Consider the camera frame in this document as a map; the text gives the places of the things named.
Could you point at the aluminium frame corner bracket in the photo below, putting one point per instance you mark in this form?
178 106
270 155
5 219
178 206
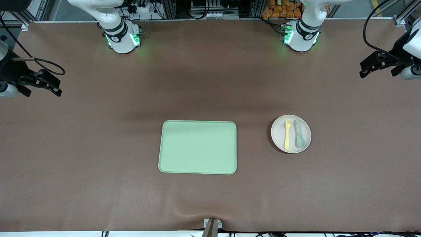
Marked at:
400 21
24 26

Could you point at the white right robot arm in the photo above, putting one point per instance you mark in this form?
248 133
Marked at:
120 39

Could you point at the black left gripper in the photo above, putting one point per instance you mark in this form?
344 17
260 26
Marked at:
395 60

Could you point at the white power strip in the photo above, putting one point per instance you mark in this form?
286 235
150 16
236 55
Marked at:
143 8

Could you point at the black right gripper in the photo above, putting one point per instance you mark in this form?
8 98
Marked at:
12 71

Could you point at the round beige plate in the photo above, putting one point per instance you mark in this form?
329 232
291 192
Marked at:
279 138

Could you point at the pale green plastic spoon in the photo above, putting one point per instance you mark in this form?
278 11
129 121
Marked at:
300 140

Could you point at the light green rectangular tray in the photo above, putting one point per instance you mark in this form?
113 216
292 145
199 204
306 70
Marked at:
197 148

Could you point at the orange snack bag pile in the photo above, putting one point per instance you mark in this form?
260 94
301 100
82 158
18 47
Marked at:
279 10

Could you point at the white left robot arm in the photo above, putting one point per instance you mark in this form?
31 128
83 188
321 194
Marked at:
301 39

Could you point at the metal table clamp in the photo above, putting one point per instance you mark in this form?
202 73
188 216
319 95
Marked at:
212 227

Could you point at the brown table mat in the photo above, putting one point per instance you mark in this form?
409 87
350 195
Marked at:
98 148

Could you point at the white terminal block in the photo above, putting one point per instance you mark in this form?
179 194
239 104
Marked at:
213 15

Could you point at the yellow plastic fork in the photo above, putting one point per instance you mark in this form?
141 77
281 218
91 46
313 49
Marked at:
287 138

